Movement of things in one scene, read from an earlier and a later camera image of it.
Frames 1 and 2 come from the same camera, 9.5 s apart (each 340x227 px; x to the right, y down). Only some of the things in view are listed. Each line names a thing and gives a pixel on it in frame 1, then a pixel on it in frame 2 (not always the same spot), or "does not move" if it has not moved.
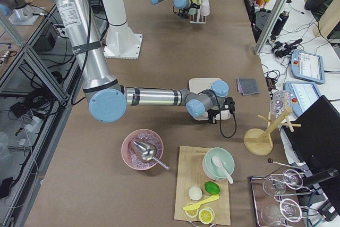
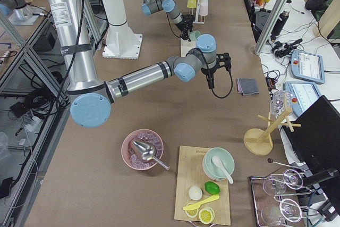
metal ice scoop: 149,151 does not move
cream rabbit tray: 197,85 → 186,45
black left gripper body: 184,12 → 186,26
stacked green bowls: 211,170 does not move
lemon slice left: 192,213 does not move
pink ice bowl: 129,154 does not move
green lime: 212,187 does not move
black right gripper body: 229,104 → 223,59
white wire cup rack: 197,18 does not move
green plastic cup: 192,11 → 193,35
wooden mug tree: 258,141 does not move
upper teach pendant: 308,66 does not move
